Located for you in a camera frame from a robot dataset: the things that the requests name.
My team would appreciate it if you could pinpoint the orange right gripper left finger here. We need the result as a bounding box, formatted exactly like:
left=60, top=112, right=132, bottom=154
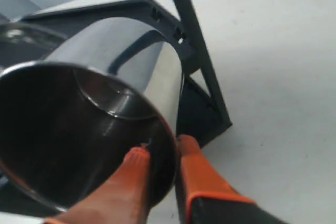
left=44, top=147, right=151, bottom=224

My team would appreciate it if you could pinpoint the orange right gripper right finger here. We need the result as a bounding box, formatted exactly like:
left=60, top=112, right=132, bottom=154
left=175, top=134, right=289, bottom=224

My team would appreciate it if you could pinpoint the shiny steel cup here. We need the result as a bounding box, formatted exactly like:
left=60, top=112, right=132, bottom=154
left=1, top=17, right=184, bottom=211

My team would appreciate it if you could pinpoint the black metal shelf rack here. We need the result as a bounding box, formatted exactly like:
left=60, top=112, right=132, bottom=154
left=0, top=0, right=234, bottom=150

